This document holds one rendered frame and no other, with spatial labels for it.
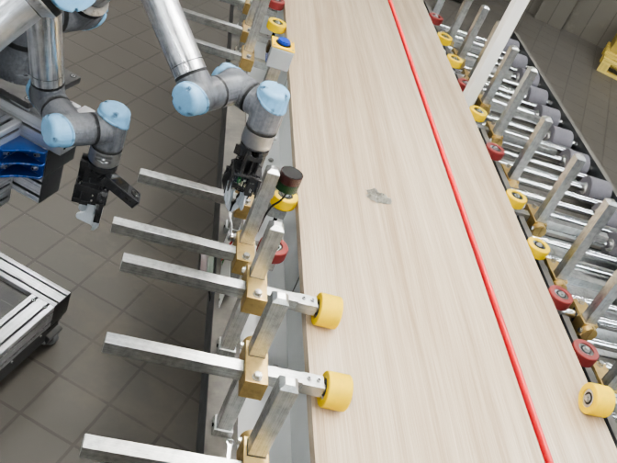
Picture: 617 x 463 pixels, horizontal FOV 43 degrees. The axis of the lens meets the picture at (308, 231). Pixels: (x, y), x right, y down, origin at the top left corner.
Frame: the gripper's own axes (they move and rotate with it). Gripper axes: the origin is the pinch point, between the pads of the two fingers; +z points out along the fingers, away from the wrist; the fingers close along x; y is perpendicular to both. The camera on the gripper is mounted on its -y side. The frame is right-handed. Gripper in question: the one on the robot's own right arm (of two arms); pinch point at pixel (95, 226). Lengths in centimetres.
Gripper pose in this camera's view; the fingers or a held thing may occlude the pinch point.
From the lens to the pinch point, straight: 208.6
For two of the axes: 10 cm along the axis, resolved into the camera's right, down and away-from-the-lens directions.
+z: -3.4, 7.6, 5.6
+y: -9.4, -2.4, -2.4
